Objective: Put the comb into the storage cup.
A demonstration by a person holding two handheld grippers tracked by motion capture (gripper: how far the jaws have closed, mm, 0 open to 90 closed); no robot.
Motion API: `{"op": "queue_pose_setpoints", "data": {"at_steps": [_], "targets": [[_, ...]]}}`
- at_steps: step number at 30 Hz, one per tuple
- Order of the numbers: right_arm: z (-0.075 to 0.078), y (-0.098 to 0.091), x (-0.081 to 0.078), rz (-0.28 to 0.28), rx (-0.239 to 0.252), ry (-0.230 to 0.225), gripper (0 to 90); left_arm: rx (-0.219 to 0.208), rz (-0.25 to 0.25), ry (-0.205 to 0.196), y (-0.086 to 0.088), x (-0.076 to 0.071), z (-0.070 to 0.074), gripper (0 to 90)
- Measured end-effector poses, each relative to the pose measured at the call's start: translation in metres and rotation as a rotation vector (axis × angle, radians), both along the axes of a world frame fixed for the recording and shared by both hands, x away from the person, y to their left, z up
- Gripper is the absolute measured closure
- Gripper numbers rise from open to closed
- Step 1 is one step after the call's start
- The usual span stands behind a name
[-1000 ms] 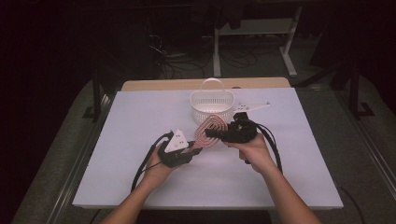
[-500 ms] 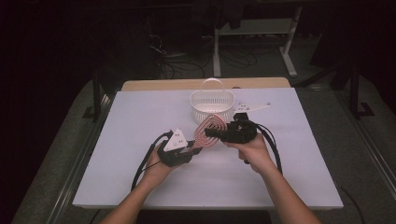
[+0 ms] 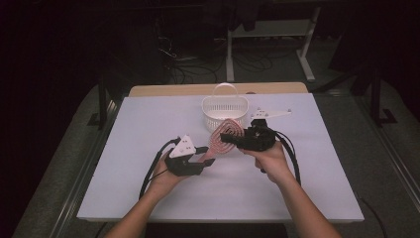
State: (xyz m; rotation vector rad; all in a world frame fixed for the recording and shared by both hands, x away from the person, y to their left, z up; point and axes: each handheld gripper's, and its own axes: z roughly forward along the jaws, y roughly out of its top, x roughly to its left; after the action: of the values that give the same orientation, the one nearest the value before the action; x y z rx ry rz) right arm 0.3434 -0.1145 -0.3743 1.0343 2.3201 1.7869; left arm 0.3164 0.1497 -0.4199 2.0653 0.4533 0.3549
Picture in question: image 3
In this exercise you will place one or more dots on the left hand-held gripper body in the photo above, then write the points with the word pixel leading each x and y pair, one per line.
pixel 183 155

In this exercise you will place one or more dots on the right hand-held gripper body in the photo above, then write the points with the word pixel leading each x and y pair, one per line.
pixel 259 137

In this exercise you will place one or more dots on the pink hairbrush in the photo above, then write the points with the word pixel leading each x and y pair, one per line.
pixel 221 139

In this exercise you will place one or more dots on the white slatted plastic basket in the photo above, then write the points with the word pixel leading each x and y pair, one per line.
pixel 224 107

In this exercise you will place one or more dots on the person's left hand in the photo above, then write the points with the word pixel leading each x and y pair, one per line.
pixel 166 177

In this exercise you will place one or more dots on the person's right hand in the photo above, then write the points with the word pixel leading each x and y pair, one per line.
pixel 272 163

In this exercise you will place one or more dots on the black metal stand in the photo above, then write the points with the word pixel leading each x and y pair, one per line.
pixel 378 95
pixel 103 102

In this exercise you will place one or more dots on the white metal table frame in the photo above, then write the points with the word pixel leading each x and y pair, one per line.
pixel 270 28

